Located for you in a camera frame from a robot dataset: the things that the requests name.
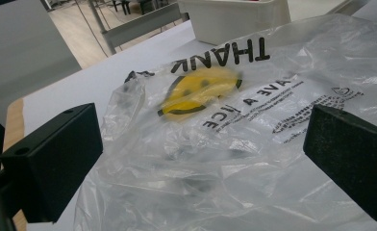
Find white plastic box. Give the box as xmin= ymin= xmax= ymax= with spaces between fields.
xmin=176 ymin=0 xmax=292 ymax=46

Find white cabinet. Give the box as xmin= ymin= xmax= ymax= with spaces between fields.
xmin=0 ymin=0 xmax=83 ymax=127

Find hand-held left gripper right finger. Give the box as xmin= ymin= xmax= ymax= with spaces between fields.
xmin=302 ymin=103 xmax=377 ymax=223

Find clear printed plastic bag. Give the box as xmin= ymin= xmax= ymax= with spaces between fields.
xmin=73 ymin=13 xmax=377 ymax=231

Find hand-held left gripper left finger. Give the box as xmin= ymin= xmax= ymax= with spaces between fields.
xmin=0 ymin=102 xmax=104 ymax=224

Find white metal desk frame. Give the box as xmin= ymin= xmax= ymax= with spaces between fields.
xmin=87 ymin=0 xmax=190 ymax=56

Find black floor cables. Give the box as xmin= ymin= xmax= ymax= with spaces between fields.
xmin=74 ymin=0 xmax=112 ymax=59

